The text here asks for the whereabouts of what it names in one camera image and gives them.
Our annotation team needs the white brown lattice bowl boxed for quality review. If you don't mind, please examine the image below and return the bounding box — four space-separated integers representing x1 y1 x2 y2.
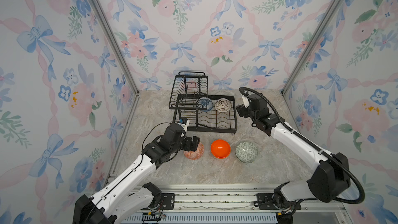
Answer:
214 98 232 113

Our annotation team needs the blue floral bowl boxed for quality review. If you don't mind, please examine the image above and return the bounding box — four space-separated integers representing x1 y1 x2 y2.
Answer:
197 97 214 112

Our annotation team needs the green patterned bowl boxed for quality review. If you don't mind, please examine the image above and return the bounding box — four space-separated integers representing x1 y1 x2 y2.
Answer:
235 141 258 163

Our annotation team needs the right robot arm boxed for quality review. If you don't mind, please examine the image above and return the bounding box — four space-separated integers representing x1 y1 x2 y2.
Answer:
236 88 351 209

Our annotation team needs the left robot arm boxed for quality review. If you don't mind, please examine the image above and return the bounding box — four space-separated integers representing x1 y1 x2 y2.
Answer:
72 118 200 224

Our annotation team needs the pink patterned bowl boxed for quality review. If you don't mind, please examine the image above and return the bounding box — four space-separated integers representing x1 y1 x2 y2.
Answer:
183 142 204 160

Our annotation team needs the orange plastic bowl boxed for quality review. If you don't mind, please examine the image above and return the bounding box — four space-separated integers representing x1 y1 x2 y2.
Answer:
210 140 231 159

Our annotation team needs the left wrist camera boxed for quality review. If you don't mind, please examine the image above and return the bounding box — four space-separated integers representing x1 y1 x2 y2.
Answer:
177 117 190 132

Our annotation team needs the black wire dish rack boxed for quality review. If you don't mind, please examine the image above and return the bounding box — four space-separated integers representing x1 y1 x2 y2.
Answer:
169 71 237 135

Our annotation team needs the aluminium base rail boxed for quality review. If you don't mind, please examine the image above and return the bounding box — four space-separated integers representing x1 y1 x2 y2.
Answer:
121 184 353 224

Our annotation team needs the right aluminium corner post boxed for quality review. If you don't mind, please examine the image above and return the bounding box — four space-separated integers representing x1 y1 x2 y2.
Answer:
281 0 343 96

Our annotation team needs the aluminium corner post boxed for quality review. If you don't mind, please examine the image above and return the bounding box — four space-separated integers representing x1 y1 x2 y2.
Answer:
88 0 139 96
281 0 343 96

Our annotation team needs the left aluminium corner post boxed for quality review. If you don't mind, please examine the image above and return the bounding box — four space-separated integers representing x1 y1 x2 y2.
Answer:
88 0 139 96

